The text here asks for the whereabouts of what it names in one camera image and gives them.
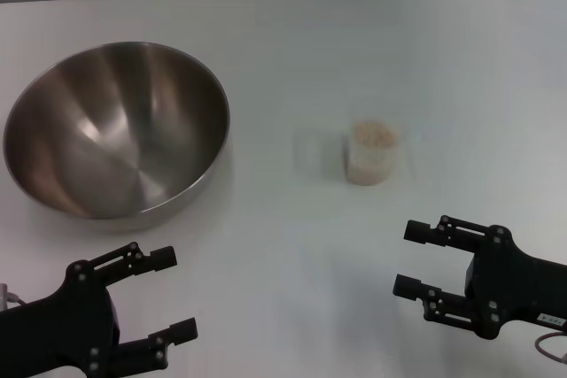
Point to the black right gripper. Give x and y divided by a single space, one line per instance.
514 285

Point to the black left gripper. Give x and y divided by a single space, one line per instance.
53 329

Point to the clear plastic measuring cup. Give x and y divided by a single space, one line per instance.
372 174

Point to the white rice grains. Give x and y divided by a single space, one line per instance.
372 148

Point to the stainless steel mixing bowl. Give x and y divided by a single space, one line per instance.
115 130

